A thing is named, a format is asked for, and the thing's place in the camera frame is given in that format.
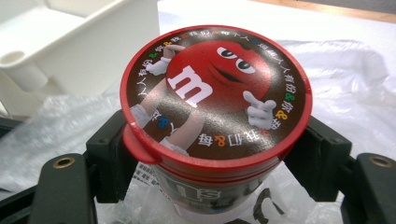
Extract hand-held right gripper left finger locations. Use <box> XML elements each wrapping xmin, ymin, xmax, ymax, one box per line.
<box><xmin>85</xmin><ymin>108</ymin><xmax>140</xmax><ymax>204</ymax></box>

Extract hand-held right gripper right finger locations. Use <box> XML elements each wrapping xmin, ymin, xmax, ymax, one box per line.
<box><xmin>284</xmin><ymin>116</ymin><xmax>353</xmax><ymax>203</ymax></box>

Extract clear plastic bag smiley print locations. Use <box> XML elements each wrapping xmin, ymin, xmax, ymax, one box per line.
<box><xmin>0</xmin><ymin>38</ymin><xmax>396</xmax><ymax>224</ymax></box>

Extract white plastic tray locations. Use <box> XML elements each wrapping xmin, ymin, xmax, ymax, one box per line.
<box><xmin>0</xmin><ymin>0</ymin><xmax>162</xmax><ymax>119</ymax></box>

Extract candy tub with red lid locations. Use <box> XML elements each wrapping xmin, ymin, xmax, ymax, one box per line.
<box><xmin>119</xmin><ymin>24</ymin><xmax>314</xmax><ymax>224</ymax></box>

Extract white table cover sheet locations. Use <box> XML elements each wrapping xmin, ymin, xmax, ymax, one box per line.
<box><xmin>157</xmin><ymin>0</ymin><xmax>396</xmax><ymax>60</ymax></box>

